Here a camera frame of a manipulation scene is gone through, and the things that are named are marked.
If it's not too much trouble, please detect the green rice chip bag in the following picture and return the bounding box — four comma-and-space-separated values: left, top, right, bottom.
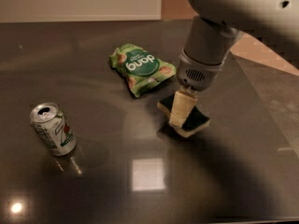
109, 44, 176, 97

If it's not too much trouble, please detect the silver green soda can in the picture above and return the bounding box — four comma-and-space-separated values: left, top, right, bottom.
30, 103, 77, 157

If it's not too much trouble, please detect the green yellow sponge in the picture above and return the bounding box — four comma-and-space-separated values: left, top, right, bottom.
157, 94, 210, 138

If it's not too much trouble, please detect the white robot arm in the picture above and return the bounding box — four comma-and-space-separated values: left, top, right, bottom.
169, 0, 299, 128

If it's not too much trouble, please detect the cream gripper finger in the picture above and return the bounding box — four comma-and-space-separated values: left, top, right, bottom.
169, 90, 197, 128

